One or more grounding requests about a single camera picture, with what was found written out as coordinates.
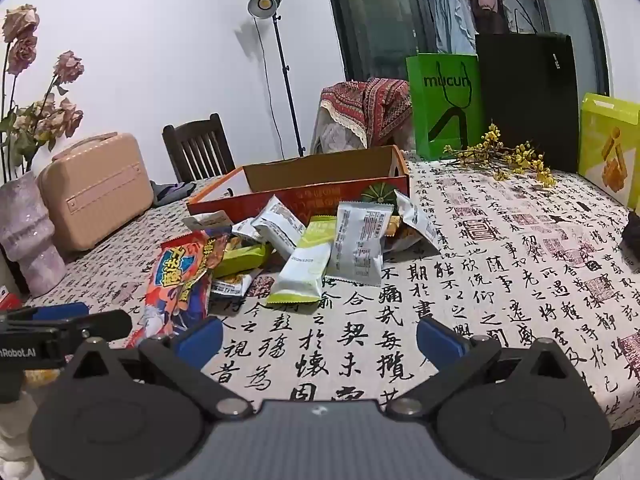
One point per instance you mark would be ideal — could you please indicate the green paper bag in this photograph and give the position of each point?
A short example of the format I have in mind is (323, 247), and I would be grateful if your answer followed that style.
(435, 120)

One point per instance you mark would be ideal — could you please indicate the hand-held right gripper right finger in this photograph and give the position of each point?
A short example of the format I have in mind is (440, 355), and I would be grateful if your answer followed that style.
(440, 342)

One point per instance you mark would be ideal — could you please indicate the red cartoon snack packet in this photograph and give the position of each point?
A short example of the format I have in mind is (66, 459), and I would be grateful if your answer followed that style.
(175, 275)

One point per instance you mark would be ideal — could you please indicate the dark object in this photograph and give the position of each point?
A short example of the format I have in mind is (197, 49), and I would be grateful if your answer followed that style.
(632, 240)

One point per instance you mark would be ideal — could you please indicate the lime and white snack packet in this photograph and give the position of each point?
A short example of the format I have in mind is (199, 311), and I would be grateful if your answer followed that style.
(300, 270)

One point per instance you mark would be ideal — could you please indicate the white oat crisp packet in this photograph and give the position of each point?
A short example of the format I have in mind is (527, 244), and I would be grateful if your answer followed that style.
(230, 287)
(280, 227)

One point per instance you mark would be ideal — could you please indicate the white barcode snack packet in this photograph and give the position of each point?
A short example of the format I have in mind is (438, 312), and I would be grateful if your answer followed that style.
(360, 245)

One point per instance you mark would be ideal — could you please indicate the dark wooden chair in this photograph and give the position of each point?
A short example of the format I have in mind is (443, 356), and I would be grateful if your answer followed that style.
(197, 147)

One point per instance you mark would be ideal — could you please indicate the studio light on stand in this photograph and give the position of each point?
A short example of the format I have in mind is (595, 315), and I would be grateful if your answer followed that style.
(263, 2)

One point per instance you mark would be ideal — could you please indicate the glittery pink vase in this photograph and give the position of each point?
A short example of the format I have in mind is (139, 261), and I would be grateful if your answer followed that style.
(25, 240)

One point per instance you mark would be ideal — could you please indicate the yellow flower branch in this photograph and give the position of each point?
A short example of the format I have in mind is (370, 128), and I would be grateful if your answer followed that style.
(500, 152)

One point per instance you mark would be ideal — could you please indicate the grey and purple cloth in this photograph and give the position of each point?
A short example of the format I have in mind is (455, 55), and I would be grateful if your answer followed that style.
(170, 192)

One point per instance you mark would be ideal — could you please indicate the small white snack packet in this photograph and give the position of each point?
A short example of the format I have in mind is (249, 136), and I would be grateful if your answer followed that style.
(207, 221)

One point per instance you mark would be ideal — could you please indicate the black paper bag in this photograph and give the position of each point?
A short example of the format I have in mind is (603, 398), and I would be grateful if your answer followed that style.
(525, 100)

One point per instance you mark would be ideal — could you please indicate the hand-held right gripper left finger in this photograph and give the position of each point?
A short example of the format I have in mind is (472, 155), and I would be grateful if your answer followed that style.
(200, 342)

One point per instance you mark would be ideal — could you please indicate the white hanging garment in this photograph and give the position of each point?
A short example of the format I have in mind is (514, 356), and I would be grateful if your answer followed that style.
(515, 15)

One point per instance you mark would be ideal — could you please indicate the yellow-green gift bag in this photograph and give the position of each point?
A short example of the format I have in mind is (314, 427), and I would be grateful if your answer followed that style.
(605, 135)

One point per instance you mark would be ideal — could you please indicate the pink hard case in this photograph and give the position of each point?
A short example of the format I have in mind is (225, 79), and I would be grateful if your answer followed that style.
(95, 190)

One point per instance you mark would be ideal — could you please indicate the yellow-green snack packet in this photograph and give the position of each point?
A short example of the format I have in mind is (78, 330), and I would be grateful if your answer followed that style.
(240, 260)

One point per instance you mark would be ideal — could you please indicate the small red box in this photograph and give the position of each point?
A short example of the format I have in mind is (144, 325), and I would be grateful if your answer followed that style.
(9, 300)

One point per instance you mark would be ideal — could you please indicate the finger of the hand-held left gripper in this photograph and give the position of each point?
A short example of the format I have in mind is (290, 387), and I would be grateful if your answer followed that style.
(60, 311)
(100, 322)

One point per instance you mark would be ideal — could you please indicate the light blue hanging garment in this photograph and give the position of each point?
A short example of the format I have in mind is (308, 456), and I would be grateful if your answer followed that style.
(452, 15)

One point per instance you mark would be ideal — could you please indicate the orange cardboard box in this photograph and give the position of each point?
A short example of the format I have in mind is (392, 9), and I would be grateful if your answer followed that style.
(310, 172)

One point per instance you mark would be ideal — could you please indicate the clear oat crisp packet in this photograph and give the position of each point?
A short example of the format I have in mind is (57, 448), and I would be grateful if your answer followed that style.
(417, 220)

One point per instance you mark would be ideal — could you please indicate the dark sliding glass door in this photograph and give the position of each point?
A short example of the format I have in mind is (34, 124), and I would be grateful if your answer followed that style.
(370, 20)

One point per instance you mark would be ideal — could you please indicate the red patterned blanket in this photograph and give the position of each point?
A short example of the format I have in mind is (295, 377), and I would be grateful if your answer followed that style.
(365, 105)

